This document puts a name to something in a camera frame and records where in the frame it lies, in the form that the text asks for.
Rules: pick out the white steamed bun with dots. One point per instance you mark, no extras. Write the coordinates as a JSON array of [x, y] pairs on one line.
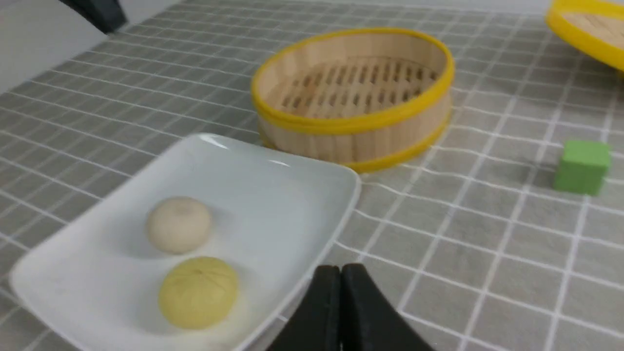
[[178, 225]]

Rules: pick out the green cube block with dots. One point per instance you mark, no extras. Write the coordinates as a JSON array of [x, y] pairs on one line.
[[583, 166]]

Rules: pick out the yellow rimmed bamboo steamer lid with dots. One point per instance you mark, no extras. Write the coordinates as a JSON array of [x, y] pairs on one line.
[[594, 27]]

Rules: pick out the white square plate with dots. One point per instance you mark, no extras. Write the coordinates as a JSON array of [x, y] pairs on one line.
[[199, 251]]

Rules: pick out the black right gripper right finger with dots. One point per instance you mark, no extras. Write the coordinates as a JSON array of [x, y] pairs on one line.
[[368, 322]]

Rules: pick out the yellow steamed bun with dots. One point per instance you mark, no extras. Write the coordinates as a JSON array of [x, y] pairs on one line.
[[198, 293]]

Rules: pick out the grey checked tablecloth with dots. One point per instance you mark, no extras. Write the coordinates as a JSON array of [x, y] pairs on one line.
[[470, 241]]

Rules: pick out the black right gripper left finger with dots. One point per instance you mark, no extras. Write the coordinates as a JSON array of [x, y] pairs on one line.
[[314, 326]]

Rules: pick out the yellow rimmed bamboo steamer basket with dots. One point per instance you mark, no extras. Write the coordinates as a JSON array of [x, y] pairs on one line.
[[367, 98]]

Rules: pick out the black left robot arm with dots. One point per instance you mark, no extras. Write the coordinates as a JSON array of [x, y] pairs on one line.
[[106, 15]]

